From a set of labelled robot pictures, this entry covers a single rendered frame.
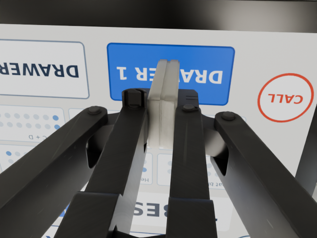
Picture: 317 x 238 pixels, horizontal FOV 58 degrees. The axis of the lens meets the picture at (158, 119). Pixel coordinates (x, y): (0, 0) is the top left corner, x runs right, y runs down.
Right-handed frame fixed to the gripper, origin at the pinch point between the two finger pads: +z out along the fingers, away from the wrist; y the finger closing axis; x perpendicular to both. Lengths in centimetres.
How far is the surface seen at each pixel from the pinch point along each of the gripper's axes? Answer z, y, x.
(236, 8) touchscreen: 4.4, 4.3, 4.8
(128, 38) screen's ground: 4.4, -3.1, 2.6
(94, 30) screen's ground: 4.4, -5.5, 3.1
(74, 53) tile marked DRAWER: 4.4, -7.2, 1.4
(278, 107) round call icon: 4.4, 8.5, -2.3
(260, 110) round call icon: 4.4, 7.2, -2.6
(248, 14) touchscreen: 4.4, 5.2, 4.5
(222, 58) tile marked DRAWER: 4.4, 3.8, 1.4
